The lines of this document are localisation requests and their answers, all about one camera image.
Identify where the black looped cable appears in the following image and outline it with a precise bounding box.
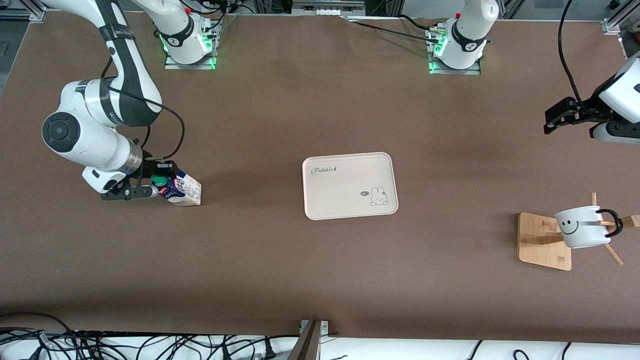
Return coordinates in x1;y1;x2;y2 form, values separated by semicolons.
0;312;76;337

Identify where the brown table cover sheet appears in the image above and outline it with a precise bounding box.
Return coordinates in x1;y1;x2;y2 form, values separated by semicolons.
0;10;640;346

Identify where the long black table cable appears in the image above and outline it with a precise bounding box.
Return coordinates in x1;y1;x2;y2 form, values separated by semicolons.
345;17;441;45

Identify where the aluminium frame rail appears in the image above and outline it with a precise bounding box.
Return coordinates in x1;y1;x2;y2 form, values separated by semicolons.
0;0;48;22

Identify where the white smiley mug black handle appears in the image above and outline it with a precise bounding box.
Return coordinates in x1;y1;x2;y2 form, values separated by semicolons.
553;205;624;249

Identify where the short black table cable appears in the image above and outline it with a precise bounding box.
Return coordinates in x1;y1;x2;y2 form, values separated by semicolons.
397;14;436;32

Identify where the grey power strip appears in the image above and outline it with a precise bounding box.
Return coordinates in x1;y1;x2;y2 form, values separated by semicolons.
291;0;367;18

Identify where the blue milk carton green cap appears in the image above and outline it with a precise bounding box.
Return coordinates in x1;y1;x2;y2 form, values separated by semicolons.
152;169;202;207

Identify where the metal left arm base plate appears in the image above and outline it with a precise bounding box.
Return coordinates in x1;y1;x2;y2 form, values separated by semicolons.
428;29;482;76

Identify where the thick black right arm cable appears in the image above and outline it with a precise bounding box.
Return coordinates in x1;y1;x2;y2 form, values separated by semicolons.
106;86;186;161

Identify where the cream rabbit print tray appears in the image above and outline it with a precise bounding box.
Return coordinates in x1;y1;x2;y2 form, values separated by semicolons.
301;152;399;221

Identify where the aluminium frame corner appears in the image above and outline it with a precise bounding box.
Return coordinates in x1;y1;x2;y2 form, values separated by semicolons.
602;0;640;58

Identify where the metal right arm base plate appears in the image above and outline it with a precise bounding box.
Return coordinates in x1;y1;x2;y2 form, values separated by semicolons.
164;49;217;70

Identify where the wooden mug stand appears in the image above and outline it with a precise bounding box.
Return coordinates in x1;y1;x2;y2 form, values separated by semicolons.
517;192;640;271

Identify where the aluminium profile with bracket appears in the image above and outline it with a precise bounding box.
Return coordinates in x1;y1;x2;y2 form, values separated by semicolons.
287;320;330;360

